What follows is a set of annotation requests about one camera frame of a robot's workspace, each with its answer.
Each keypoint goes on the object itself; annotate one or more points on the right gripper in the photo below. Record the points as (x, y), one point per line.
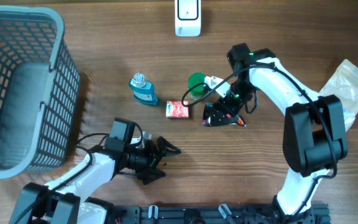
(234, 109)

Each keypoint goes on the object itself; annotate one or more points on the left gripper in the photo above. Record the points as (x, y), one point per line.
(155, 157)

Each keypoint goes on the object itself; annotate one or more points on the black red snack wrapper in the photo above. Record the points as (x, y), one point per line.
(214, 115)

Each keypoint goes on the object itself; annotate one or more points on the red snack packet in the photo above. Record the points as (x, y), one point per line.
(175, 109)

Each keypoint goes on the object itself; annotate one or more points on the green lid jar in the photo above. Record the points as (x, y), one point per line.
(198, 91)

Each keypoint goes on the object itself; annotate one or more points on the blue mouthwash bottle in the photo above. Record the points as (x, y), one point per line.
(144, 90)

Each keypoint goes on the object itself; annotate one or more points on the white long pouch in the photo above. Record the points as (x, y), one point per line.
(344, 84)

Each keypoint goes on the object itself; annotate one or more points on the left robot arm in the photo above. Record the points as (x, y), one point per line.
(68, 198)

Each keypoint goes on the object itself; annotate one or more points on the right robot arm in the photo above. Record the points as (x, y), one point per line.
(314, 135)

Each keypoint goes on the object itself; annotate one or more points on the white barcode scanner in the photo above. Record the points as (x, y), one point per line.
(187, 18)

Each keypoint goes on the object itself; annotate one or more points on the grey plastic mesh basket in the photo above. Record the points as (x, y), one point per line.
(39, 87)

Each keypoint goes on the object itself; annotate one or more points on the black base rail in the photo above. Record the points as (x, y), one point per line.
(197, 214)

